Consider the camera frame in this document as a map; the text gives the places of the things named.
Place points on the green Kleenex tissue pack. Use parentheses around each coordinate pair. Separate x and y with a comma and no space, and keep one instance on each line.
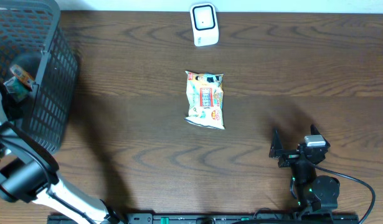
(16,89)

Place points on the yellow snack bag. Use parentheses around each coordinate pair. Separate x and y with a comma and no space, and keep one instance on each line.
(205,96)

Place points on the black mounting rail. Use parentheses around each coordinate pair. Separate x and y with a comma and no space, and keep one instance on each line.
(265,217)

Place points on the grey plastic mesh basket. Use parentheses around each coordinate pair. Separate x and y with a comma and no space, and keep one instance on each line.
(30,36)

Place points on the orange Kleenex tissue pack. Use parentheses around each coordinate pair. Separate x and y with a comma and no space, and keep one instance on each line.
(23,76)

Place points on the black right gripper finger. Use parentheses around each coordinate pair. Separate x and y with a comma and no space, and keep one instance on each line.
(314,130)
(276,148)

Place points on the white barcode scanner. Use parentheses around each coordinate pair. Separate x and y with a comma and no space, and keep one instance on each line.
(204,24)

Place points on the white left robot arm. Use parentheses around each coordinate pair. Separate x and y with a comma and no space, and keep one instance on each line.
(33,176)

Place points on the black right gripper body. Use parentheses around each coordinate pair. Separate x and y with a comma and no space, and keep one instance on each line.
(289,157)

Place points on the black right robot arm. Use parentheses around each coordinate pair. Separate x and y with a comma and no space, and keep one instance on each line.
(315,194)

